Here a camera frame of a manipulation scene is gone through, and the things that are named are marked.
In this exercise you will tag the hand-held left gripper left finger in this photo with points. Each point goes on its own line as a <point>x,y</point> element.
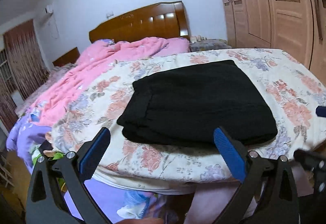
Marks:
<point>93,155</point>

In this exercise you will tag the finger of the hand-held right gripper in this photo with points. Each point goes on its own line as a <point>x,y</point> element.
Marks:
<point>309,160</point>
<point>321,112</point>

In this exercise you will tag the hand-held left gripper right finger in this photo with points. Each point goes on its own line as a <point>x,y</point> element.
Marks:
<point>229,152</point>

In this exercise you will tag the black pants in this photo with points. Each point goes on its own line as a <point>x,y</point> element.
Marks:
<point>198,101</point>

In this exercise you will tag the green cloth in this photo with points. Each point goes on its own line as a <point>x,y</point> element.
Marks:
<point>56,155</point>

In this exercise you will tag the cream floral bed blanket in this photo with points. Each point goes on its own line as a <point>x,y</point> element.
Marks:
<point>280,81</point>

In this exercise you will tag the person's pink clothing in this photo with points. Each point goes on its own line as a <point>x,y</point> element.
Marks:
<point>216,206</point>

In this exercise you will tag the purple printed bedsheet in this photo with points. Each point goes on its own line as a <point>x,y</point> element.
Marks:
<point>23,137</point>

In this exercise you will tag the pink quilt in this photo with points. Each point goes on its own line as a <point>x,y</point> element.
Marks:
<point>84,79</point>

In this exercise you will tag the small wooden nightstand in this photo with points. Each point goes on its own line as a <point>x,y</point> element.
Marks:
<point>66,57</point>

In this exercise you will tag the nightstand with floral cover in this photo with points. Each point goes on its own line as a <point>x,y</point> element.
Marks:
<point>211,44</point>

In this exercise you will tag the light wooden wardrobe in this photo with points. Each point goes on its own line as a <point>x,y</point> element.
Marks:
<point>275,5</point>

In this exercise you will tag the patterned brown curtain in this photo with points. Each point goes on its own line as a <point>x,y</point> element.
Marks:
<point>23,61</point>

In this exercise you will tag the barred window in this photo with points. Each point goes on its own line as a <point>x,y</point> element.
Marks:
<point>4,66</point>

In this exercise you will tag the wooden bed headboard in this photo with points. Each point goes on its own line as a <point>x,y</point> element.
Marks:
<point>142,23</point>

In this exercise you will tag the white wall socket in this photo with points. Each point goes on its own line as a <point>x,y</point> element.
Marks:
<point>109,14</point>

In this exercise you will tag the white wall device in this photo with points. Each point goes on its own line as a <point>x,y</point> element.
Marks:
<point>49,9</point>

